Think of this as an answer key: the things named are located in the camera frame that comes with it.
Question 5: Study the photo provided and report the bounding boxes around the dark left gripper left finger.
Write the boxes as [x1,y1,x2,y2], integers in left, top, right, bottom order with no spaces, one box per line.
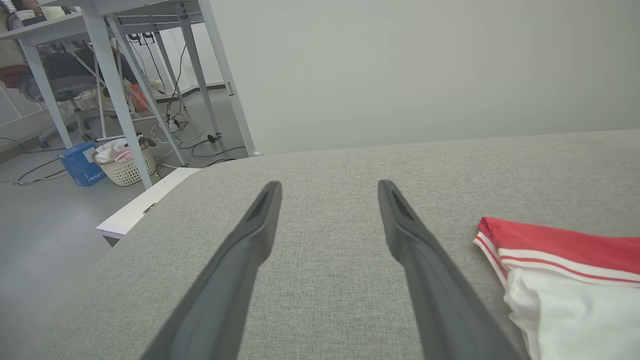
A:
[140,180,284,360]

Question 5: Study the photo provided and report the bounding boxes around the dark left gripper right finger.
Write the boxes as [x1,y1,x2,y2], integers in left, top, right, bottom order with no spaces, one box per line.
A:
[377,179,532,360]

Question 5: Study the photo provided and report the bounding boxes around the red white basketball jersey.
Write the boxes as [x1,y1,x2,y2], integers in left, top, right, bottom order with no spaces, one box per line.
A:
[473,216,640,360]

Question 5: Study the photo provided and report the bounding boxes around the white woven laundry basket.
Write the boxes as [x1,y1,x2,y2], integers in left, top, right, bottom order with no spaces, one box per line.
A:
[92,141,159,188]

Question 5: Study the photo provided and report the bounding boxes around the pink white clothes pile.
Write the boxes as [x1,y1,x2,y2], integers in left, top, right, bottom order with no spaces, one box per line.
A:
[95,137,151,163]

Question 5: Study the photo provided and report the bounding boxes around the blue cardboard box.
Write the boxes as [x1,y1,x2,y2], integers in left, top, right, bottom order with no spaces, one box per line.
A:
[57,142,109,188]

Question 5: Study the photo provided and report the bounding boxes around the orange red bag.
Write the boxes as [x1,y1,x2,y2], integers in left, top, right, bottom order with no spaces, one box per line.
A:
[127,83,149,113]

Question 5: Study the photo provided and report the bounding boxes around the white partition panel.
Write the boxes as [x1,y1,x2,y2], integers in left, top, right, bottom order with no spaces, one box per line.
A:
[197,0,640,157]

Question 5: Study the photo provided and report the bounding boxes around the grey office chair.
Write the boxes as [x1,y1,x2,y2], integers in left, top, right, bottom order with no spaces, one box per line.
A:
[20,47,108,147]

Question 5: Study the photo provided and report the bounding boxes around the seated person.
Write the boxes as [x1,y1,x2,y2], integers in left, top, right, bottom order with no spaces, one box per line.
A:
[0,0,46,28]

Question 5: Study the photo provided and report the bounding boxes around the white metal frame desk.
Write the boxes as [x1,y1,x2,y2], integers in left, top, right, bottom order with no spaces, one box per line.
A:
[0,12,88,150]
[37,0,223,191]

